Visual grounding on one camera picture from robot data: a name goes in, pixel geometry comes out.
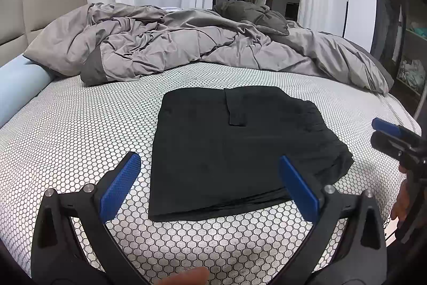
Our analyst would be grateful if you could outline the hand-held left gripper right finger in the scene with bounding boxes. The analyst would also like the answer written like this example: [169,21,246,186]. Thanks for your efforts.
[279,156,389,285]

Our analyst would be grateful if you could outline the open wardrobe shelf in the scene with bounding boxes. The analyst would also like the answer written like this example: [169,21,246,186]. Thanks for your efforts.
[372,0,427,108]

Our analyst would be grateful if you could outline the hanging clothes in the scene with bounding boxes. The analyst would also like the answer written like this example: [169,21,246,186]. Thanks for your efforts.
[380,0,402,62]

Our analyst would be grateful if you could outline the bed with honeycomb sheet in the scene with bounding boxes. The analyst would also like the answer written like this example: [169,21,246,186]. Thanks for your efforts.
[0,61,422,285]

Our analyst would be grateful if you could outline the beige padded headboard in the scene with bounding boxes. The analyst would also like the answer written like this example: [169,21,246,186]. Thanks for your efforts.
[0,0,88,67]

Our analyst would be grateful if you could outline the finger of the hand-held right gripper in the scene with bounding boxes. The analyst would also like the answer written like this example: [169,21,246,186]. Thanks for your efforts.
[370,131,412,160]
[371,117,416,142]

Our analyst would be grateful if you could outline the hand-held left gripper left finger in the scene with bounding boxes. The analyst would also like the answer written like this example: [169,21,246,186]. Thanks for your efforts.
[30,152,147,285]

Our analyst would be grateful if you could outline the grey duvet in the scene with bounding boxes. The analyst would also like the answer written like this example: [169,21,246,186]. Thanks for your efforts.
[23,1,396,97]

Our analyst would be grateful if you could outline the light blue bolster pillow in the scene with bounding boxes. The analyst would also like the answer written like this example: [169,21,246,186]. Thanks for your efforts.
[0,58,54,128]

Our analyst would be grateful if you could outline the person's left hand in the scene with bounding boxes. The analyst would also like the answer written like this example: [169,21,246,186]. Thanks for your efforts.
[156,267,211,285]

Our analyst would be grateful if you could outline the dark grey pillow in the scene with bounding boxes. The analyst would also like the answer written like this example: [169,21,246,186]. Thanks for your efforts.
[213,1,291,37]

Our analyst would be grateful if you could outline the pile of folded clothes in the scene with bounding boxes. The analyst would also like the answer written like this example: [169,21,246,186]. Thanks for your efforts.
[397,58,427,93]

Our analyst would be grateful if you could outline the person's right hand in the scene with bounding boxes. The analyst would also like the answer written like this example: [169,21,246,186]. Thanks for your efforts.
[390,164,414,229]

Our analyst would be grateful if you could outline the black pants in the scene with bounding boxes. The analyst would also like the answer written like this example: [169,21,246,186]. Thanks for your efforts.
[148,86,355,223]

